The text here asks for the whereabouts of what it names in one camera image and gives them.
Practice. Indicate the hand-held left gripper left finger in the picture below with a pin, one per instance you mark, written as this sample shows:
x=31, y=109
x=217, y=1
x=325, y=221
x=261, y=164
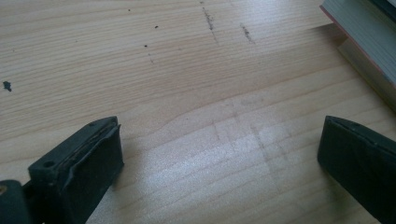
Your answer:
x=77, y=174

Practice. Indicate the blue cover book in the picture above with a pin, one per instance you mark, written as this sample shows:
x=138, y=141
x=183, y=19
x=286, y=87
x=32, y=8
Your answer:
x=364, y=34

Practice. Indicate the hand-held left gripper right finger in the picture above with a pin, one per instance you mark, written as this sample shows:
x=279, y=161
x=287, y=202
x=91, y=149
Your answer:
x=361, y=168

